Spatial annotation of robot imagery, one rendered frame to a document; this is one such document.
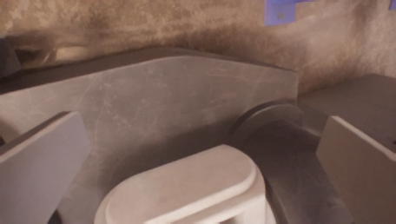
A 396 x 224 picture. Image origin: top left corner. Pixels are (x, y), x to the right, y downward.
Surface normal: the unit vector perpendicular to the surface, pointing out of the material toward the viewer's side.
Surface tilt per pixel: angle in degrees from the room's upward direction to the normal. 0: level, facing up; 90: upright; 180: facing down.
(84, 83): 0
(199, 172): 90
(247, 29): 0
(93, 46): 0
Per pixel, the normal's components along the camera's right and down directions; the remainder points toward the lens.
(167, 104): 0.33, 0.38
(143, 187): -0.15, -0.88
